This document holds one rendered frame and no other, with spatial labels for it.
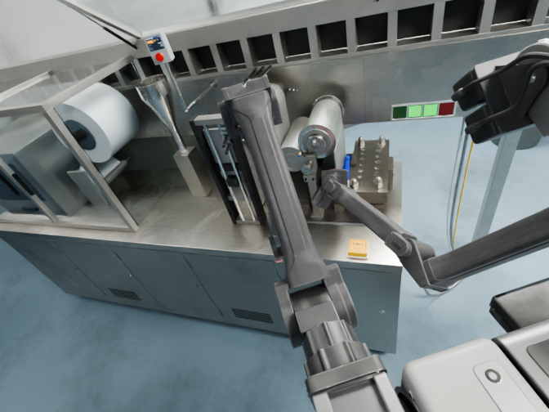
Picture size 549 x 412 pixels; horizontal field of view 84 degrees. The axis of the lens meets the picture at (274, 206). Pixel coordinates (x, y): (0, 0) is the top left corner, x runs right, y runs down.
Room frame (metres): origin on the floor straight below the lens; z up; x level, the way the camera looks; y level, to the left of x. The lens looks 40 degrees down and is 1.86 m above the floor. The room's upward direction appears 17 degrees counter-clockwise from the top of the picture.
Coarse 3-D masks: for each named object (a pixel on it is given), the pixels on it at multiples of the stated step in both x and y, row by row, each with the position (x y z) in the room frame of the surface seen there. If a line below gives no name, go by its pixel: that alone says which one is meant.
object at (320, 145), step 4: (312, 136) 1.02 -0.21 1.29; (316, 136) 1.01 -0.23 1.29; (320, 136) 1.02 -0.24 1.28; (308, 140) 1.03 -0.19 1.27; (312, 140) 1.02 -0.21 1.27; (320, 140) 1.00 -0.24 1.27; (324, 140) 1.01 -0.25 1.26; (308, 144) 1.03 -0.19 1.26; (316, 144) 1.01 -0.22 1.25; (320, 144) 1.01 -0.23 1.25; (324, 144) 1.00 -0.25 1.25; (308, 148) 1.03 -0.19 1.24; (312, 148) 1.02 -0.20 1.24; (316, 148) 1.02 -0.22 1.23; (320, 148) 1.01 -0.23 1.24; (324, 148) 1.00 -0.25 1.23; (312, 152) 1.02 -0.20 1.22; (316, 152) 1.01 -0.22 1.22; (320, 152) 1.01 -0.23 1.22
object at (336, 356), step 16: (336, 320) 0.20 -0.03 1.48; (320, 336) 0.19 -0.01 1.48; (336, 336) 0.18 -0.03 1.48; (352, 336) 0.18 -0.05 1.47; (304, 352) 0.19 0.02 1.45; (320, 352) 0.16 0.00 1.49; (336, 352) 0.16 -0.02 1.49; (352, 352) 0.15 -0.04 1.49; (368, 352) 0.16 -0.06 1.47; (320, 368) 0.15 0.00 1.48; (336, 368) 0.13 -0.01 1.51; (352, 368) 0.13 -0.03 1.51; (368, 368) 0.12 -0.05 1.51; (384, 368) 0.12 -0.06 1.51; (320, 384) 0.12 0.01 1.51; (336, 384) 0.12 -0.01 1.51
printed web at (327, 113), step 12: (324, 108) 1.17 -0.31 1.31; (336, 108) 1.19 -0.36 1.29; (288, 120) 1.32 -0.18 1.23; (312, 120) 1.10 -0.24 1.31; (324, 120) 1.08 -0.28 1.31; (336, 120) 1.12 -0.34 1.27; (276, 132) 1.16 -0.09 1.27; (336, 132) 1.07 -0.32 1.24; (336, 144) 1.05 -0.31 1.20; (252, 168) 1.20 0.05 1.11
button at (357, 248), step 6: (354, 240) 0.79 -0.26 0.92; (360, 240) 0.78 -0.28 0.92; (366, 240) 0.77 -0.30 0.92; (354, 246) 0.76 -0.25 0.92; (360, 246) 0.75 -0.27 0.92; (366, 246) 0.74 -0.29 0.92; (348, 252) 0.74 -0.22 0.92; (354, 252) 0.73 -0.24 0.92; (360, 252) 0.72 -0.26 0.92; (366, 252) 0.72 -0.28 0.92
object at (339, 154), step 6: (342, 126) 1.21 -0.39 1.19; (342, 132) 1.20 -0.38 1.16; (342, 138) 1.19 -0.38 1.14; (342, 144) 1.18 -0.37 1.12; (336, 150) 1.03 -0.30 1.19; (342, 150) 1.16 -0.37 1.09; (336, 156) 1.02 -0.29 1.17; (342, 156) 1.15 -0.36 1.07; (336, 162) 1.01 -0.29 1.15; (342, 162) 1.14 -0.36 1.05; (336, 168) 1.01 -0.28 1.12
